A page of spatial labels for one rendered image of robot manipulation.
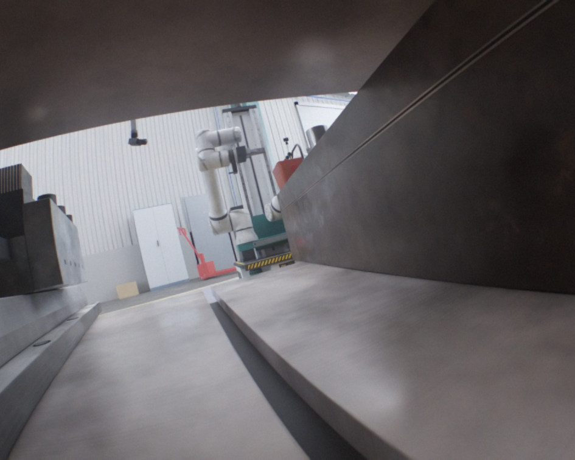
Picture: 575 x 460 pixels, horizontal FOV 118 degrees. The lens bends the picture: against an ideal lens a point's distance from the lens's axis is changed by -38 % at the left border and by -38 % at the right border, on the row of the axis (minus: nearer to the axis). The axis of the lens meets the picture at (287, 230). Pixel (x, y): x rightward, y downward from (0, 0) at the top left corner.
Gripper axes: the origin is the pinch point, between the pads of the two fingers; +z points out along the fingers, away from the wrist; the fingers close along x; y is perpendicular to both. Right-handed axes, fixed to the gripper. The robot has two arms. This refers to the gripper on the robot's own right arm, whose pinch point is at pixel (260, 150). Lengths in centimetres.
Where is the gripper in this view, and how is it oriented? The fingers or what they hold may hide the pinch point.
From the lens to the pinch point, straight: 148.2
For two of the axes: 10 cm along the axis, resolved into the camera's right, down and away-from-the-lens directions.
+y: -2.5, -9.7, 0.3
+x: -1.8, 0.7, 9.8
